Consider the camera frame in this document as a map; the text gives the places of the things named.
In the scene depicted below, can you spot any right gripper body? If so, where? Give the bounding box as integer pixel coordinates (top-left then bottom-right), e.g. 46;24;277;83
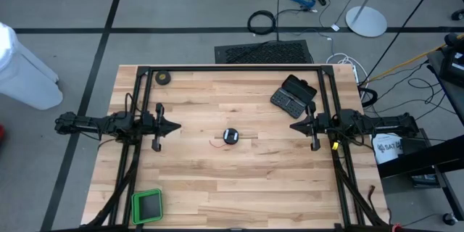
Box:
306;101;340;152

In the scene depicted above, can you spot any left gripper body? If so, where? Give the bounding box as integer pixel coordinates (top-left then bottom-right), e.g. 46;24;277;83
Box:
141;102;169;152

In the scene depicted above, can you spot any black slab-shaped device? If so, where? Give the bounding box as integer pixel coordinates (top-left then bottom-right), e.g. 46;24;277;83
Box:
281;74;318;106

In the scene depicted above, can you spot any black tape roll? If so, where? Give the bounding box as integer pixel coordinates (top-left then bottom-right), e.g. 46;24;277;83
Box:
154;70;172;86

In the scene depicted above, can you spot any white power strip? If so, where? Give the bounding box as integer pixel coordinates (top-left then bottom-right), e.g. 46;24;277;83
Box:
351;64;362;85

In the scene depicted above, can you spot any green-framed black tray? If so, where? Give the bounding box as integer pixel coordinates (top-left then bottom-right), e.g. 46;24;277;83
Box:
130;188;164;225

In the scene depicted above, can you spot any black perforated floor mat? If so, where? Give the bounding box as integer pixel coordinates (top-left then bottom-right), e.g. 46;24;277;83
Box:
213;39;315;65

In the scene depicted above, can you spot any dark grey box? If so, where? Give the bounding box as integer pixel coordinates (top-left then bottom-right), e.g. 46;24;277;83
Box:
401;128;433;156

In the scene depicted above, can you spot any black diagonal beam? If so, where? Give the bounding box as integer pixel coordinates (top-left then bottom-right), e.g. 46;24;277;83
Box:
376;134;464;179

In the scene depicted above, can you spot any silver round-base stand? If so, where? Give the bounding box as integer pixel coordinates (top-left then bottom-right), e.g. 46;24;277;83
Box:
344;0;389;38

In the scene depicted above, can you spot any grey work table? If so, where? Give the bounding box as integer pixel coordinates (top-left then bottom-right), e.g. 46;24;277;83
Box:
426;49;464;126

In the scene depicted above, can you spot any white plastic bin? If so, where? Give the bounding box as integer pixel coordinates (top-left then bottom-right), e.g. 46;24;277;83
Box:
0;21;65;111

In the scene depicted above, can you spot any black device with label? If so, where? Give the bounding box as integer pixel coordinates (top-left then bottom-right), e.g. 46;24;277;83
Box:
439;32;464;88

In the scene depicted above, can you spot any thin black diagonal pole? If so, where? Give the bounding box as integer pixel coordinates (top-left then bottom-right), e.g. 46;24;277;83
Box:
358;0;446;87

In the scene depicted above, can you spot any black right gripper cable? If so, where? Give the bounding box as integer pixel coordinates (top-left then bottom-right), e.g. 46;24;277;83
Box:
326;126;365;146

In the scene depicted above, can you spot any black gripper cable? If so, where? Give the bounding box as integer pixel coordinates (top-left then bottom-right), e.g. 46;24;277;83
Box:
326;126;365;146
124;92;138;117

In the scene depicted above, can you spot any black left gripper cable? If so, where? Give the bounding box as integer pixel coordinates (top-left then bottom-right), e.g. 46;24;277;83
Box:
124;92;138;117

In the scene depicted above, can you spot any black looped cable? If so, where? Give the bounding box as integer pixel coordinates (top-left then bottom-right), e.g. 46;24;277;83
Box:
360;86;378;108

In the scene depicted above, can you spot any white cable bundle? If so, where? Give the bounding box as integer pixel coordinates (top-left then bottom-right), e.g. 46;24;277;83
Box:
325;52;368;80

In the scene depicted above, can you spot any black aluminium table frame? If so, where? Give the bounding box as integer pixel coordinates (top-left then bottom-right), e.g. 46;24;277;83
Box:
81;64;391;232

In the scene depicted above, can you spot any brown strap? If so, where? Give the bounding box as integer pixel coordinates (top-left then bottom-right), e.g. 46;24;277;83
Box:
366;184;378;213

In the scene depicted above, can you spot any yellow floor cable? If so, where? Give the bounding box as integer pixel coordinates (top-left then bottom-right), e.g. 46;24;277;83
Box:
368;34;464;83

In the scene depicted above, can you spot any coiled black cable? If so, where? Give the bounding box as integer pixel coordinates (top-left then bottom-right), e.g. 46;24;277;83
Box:
246;9;278;36

